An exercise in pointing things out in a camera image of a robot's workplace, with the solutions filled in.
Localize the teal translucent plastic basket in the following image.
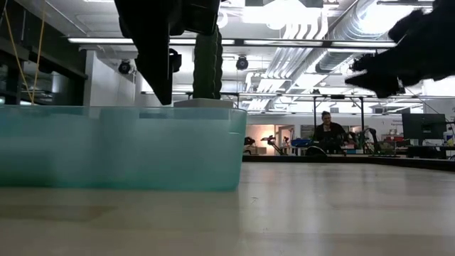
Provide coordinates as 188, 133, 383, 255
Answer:
0, 105, 248, 192

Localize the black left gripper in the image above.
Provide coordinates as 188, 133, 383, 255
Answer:
113, 0, 186, 107

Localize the yellow extension cable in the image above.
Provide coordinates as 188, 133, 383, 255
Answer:
2, 0, 47, 107

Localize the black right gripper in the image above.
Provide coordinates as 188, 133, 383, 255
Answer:
344, 0, 437, 99

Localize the green cactus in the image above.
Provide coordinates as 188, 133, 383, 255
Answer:
192, 30, 224, 100

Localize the person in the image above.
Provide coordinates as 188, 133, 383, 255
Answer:
311, 110, 351, 156

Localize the black background station frame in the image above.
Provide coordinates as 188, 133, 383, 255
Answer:
311, 94, 366, 156

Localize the black computer monitor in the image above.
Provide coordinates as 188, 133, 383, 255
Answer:
402, 112, 447, 146

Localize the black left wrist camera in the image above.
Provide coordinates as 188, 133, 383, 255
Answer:
183, 0, 222, 36

